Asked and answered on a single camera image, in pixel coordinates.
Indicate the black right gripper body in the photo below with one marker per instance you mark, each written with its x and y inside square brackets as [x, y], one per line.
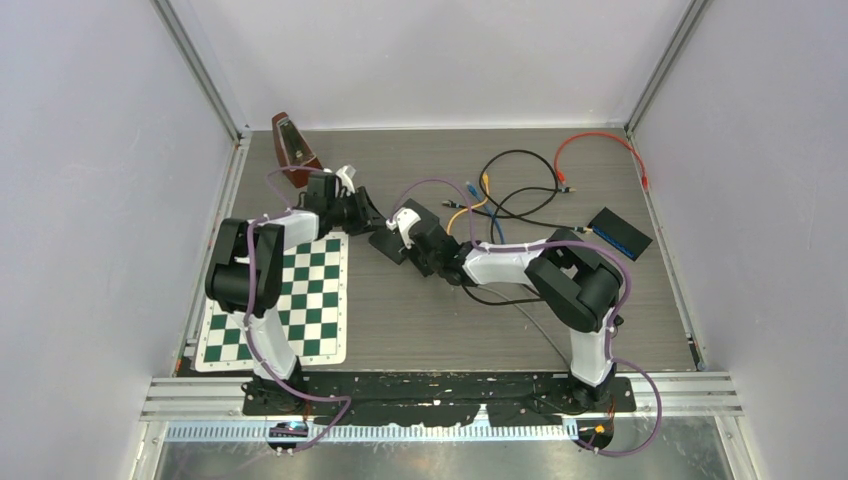
[427, 264]

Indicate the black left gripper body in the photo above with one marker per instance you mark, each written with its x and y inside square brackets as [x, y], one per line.
[349, 214]

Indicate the dark grey network switch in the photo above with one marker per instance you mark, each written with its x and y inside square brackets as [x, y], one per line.
[394, 238]

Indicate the black blue network switch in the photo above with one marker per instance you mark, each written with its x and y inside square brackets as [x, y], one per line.
[620, 234]

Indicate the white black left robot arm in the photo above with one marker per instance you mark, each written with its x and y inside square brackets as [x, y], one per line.
[246, 270]

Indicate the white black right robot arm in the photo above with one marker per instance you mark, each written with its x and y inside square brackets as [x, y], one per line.
[570, 276]

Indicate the green white chessboard mat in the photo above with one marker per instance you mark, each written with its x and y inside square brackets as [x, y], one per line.
[312, 310]

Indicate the brown wooden metronome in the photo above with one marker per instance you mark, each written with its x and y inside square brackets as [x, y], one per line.
[291, 147]

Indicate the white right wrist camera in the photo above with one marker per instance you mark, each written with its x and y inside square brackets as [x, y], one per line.
[401, 224]

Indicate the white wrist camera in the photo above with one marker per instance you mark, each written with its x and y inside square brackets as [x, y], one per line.
[345, 175]
[401, 224]

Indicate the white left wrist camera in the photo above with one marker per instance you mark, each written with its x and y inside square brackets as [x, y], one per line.
[345, 175]

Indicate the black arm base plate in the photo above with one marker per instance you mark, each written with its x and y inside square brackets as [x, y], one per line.
[436, 399]

